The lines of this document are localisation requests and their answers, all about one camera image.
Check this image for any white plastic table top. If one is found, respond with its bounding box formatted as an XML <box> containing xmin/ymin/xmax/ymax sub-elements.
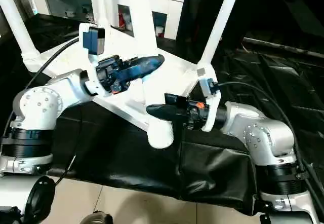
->
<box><xmin>22</xmin><ymin>27</ymin><xmax>219</xmax><ymax>133</ymax></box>

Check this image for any white plastic table leg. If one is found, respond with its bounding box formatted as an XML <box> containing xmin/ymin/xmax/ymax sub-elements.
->
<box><xmin>0</xmin><ymin>0</ymin><xmax>41</xmax><ymax>70</ymax></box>
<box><xmin>123</xmin><ymin>0</ymin><xmax>176</xmax><ymax>149</ymax></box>
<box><xmin>93</xmin><ymin>0</ymin><xmax>111</xmax><ymax>32</ymax></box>
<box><xmin>197</xmin><ymin>0</ymin><xmax>244</xmax><ymax>69</ymax></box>

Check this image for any black mat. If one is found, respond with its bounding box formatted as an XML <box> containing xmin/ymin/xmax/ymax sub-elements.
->
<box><xmin>0</xmin><ymin>13</ymin><xmax>324</xmax><ymax>217</ymax></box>

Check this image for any grey white ornament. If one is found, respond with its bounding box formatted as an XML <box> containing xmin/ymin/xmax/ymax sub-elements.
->
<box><xmin>82</xmin><ymin>6</ymin><xmax>93</xmax><ymax>22</ymax></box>

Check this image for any blue patterned strip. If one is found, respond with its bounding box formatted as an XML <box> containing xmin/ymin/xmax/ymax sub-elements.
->
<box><xmin>26</xmin><ymin>0</ymin><xmax>39</xmax><ymax>16</ymax></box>

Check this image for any dark metal rod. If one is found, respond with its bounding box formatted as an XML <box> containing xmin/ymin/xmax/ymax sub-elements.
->
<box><xmin>242</xmin><ymin>38</ymin><xmax>324</xmax><ymax>58</ymax></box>

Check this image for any black backdrop cloth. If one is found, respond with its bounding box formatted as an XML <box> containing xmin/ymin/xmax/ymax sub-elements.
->
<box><xmin>177</xmin><ymin>0</ymin><xmax>324</xmax><ymax>65</ymax></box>

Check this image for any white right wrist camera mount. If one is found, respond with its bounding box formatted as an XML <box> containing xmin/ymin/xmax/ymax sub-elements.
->
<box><xmin>196</xmin><ymin>66</ymin><xmax>223</xmax><ymax>133</ymax></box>

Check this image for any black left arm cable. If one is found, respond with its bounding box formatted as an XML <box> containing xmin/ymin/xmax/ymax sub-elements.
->
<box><xmin>0</xmin><ymin>36</ymin><xmax>83</xmax><ymax>187</ymax></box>

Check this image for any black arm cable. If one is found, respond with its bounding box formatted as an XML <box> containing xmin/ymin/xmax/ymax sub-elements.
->
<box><xmin>0</xmin><ymin>36</ymin><xmax>83</xmax><ymax>187</ymax></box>
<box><xmin>212</xmin><ymin>81</ymin><xmax>323</xmax><ymax>224</ymax></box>

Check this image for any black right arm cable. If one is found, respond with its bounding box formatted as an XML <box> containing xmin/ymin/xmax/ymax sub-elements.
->
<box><xmin>212</xmin><ymin>81</ymin><xmax>323</xmax><ymax>224</ymax></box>

